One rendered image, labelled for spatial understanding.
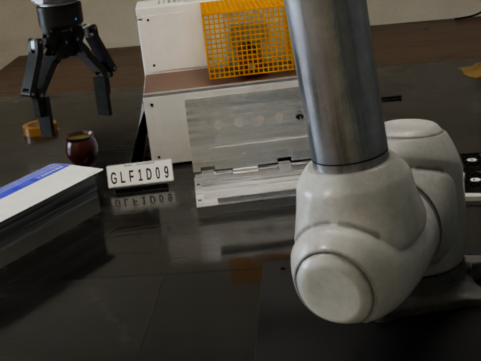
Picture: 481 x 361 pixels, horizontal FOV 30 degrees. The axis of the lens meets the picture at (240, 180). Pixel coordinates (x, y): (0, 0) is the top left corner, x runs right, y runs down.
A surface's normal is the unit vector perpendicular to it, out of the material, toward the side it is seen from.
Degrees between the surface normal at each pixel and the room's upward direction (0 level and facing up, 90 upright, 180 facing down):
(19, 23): 90
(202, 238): 0
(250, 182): 0
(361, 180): 47
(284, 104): 76
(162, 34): 90
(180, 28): 90
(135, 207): 0
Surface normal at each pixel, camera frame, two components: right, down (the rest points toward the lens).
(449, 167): 0.59, 0.10
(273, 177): -0.10, -0.94
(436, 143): 0.43, -0.38
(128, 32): -0.07, 0.35
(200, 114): 0.05, 0.11
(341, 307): -0.45, 0.44
